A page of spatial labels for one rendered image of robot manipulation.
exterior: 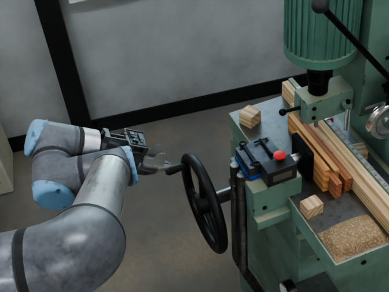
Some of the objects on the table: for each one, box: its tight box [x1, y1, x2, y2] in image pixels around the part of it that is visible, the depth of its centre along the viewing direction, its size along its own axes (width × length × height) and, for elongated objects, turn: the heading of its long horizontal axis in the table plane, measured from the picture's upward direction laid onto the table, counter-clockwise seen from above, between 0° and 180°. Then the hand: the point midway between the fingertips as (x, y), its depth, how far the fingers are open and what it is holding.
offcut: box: [238, 105, 261, 129], centre depth 177 cm, size 4×5×4 cm
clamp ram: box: [291, 132, 314, 180], centre depth 158 cm, size 9×8×9 cm
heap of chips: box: [317, 214, 389, 262], centre depth 144 cm, size 9×14×4 cm, turn 117°
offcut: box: [300, 195, 324, 219], centre depth 151 cm, size 4×4×3 cm
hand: (165, 166), depth 162 cm, fingers closed
